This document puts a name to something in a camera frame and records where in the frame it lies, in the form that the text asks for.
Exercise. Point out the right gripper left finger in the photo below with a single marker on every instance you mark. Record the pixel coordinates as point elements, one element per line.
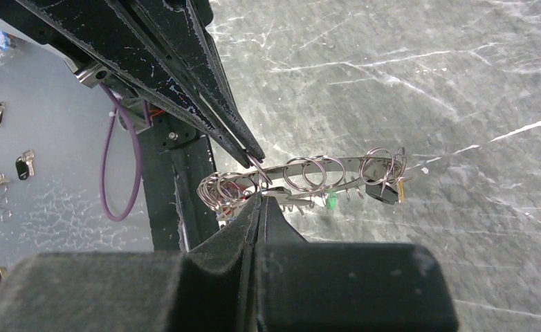
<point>209,288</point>

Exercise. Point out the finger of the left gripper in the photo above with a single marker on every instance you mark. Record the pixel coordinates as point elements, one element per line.
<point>190,51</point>

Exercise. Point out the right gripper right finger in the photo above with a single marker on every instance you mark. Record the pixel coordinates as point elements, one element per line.
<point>340,286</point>

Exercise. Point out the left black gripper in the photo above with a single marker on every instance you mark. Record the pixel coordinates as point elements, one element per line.
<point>111,33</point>

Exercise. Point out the silver disc keyring with keys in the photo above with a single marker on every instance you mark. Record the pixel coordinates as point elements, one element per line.
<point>304,182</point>

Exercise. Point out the key with black tag floor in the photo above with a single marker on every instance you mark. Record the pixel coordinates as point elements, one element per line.
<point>24,165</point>

